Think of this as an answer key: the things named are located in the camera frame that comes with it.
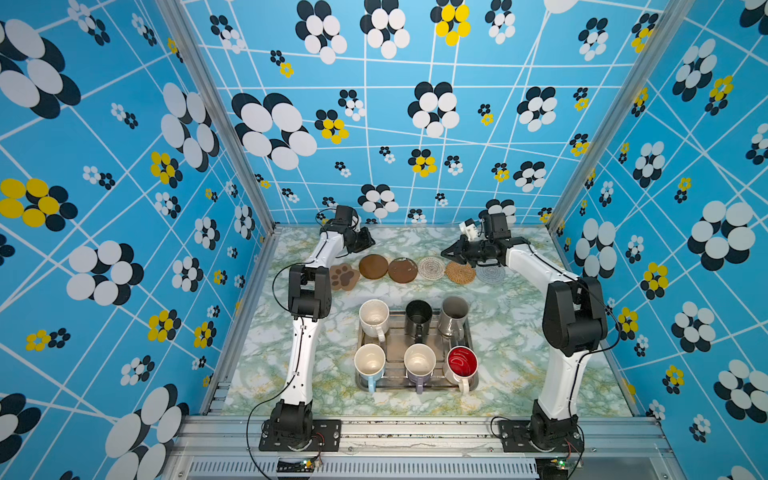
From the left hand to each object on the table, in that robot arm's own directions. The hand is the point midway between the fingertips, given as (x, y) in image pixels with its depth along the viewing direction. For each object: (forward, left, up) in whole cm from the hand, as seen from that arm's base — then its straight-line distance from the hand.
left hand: (375, 239), depth 111 cm
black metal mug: (-32, -14, -1) cm, 36 cm away
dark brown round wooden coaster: (-9, 0, -4) cm, 10 cm away
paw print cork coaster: (-15, +11, -4) cm, 19 cm away
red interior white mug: (-46, -27, -5) cm, 53 cm away
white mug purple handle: (-45, -14, -3) cm, 48 cm away
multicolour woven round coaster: (-11, -21, -3) cm, 24 cm away
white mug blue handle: (-45, 0, -3) cm, 45 cm away
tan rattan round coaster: (-13, -32, -3) cm, 35 cm away
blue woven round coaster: (-13, -42, -3) cm, 44 cm away
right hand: (-15, -23, +10) cm, 29 cm away
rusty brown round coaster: (-12, -10, -4) cm, 16 cm away
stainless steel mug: (-31, -25, +3) cm, 40 cm away
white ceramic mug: (-31, -1, -3) cm, 31 cm away
